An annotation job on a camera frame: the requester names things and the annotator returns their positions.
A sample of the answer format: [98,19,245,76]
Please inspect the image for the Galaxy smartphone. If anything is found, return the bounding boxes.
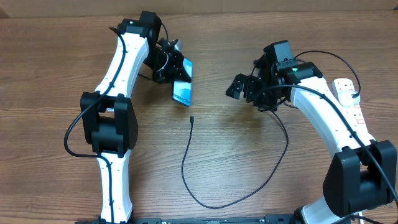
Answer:
[172,58,193,107]

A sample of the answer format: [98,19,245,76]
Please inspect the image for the black charging cable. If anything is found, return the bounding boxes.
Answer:
[181,50,362,210]

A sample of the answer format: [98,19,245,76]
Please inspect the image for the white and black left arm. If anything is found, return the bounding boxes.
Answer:
[64,11,193,223]

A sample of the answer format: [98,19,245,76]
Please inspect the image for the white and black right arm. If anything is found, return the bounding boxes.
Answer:
[226,40,397,223]

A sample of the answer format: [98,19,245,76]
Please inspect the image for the white charger plug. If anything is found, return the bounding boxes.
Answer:
[337,90,361,107]

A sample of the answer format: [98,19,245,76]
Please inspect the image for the white power strip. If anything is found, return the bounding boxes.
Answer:
[331,78,374,139]

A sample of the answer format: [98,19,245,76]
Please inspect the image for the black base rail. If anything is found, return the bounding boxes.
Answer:
[74,213,299,224]

